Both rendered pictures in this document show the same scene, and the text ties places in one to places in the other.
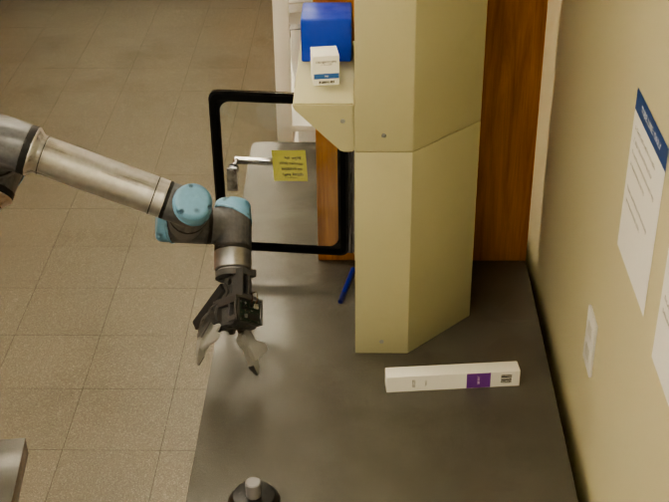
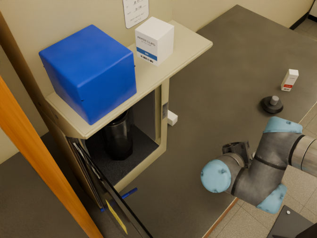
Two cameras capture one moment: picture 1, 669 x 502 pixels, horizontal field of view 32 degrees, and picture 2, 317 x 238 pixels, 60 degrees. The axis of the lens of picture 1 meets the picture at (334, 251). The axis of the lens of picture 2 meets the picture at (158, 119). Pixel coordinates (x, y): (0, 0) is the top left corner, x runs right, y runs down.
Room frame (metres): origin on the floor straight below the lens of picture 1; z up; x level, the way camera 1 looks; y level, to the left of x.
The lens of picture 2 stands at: (2.41, 0.30, 1.86)
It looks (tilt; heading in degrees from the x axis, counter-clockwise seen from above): 53 degrees down; 223
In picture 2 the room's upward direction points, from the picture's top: straight up
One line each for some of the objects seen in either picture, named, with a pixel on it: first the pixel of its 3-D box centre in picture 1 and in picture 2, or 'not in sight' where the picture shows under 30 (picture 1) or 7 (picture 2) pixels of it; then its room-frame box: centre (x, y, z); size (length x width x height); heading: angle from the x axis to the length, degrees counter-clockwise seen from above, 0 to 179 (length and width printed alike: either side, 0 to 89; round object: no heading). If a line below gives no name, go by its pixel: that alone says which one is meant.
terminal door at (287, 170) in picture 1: (281, 174); (124, 226); (2.33, 0.12, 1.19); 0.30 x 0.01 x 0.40; 82
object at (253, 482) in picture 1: (254, 495); (272, 103); (1.54, 0.15, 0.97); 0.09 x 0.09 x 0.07
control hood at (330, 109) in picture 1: (326, 94); (137, 85); (2.16, 0.01, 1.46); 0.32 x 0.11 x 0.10; 178
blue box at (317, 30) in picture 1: (327, 31); (91, 74); (2.26, 0.01, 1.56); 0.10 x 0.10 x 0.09; 88
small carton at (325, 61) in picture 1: (325, 65); (154, 41); (2.11, 0.01, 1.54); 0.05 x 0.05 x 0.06; 6
